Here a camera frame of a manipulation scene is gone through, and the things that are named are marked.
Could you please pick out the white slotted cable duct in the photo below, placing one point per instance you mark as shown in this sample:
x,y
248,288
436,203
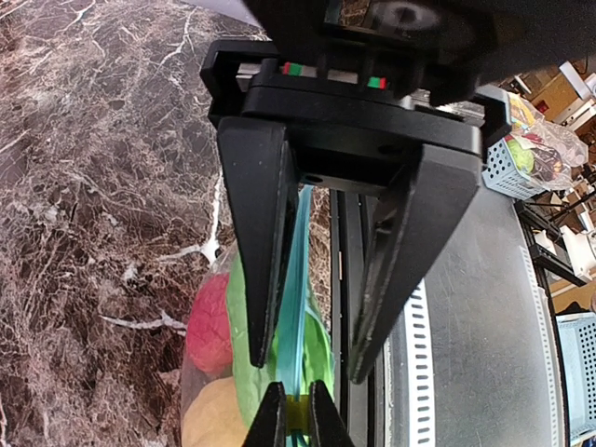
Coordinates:
x,y
420,374

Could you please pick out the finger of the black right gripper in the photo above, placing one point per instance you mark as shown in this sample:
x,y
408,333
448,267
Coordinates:
x,y
414,218
262,188

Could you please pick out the green toy vegetable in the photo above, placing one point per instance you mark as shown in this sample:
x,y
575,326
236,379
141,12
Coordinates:
x,y
251,382

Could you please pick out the yellow peach toy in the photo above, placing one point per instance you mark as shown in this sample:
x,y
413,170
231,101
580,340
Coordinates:
x,y
213,419

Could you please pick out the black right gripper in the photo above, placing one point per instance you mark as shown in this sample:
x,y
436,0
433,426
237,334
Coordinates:
x,y
342,136

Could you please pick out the clear zip bag blue zipper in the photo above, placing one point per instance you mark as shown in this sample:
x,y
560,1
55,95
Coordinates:
x,y
290,331

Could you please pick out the blue perforated background basket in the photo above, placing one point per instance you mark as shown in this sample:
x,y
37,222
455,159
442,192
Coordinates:
x,y
577,338

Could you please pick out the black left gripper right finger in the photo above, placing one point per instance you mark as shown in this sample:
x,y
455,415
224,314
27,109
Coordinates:
x,y
326,427

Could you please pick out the red toy apple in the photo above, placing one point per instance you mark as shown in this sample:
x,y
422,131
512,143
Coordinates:
x,y
208,338

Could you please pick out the black front rail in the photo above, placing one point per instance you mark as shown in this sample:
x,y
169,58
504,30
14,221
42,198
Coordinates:
x,y
361,406

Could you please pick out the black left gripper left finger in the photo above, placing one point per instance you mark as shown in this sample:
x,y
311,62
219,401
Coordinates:
x,y
268,428

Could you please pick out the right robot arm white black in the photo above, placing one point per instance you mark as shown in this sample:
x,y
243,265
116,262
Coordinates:
x,y
435,53

